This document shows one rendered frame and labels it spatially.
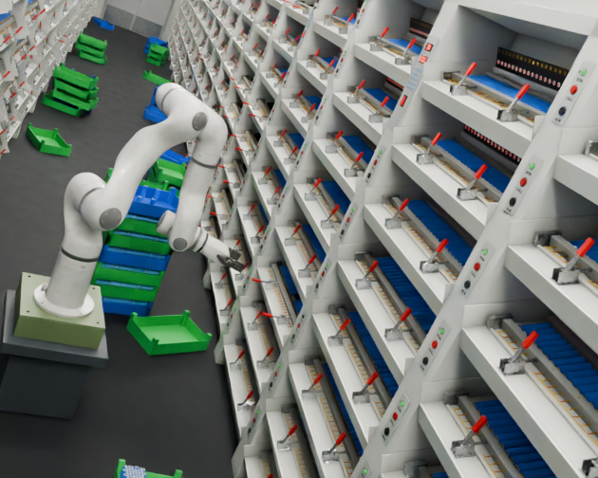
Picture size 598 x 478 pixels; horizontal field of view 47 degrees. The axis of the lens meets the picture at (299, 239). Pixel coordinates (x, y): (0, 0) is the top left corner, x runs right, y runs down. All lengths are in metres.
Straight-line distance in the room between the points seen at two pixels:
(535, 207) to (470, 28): 0.75
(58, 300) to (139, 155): 0.53
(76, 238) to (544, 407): 1.46
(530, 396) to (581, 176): 0.39
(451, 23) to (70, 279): 1.35
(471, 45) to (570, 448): 1.19
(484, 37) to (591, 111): 0.71
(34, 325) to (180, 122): 0.76
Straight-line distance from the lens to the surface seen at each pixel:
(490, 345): 1.40
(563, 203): 1.42
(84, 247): 2.19
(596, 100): 1.38
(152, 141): 2.13
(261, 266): 2.83
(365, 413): 1.76
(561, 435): 1.21
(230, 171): 3.96
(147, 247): 2.98
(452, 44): 2.00
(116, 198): 2.10
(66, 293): 2.27
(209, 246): 2.38
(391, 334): 1.70
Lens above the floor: 1.51
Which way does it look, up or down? 18 degrees down
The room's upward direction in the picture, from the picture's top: 24 degrees clockwise
